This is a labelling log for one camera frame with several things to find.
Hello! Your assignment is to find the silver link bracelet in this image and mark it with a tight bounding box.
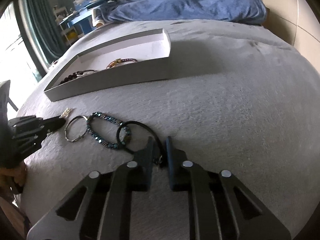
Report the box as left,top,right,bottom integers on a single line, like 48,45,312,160
60,107,74,119

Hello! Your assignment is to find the silver bangle ring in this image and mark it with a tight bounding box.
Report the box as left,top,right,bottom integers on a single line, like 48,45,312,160
64,114,89,143

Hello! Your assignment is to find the black bead bracelet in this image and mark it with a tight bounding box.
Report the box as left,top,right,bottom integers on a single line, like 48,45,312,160
58,71,86,86

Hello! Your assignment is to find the blue bead bracelet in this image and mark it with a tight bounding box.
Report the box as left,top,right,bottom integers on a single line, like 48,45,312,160
86,112,132,150

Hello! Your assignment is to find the dark brown bead bracelet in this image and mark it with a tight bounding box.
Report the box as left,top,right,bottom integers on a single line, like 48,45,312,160
106,57,139,70

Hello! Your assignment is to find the left hand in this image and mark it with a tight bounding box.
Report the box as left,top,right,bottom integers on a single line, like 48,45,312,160
0,161,27,198

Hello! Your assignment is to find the teal curtain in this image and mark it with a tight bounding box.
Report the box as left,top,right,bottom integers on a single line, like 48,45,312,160
27,0,67,64

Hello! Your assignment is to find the white shelf rack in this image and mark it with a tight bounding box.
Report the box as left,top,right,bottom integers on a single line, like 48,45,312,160
53,5,79,47

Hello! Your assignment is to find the grey bed cover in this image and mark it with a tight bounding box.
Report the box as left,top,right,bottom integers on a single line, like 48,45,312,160
18,20,319,239

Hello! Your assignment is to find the grey shallow cardboard tray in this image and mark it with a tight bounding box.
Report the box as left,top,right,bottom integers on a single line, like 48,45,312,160
44,29,171,102

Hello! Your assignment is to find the blue desk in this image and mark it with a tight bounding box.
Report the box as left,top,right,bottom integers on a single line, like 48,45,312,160
68,0,110,35

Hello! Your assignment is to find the blue blanket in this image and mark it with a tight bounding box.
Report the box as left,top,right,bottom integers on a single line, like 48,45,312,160
97,0,267,25

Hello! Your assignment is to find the window frame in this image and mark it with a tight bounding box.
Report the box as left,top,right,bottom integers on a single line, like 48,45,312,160
1,0,46,83

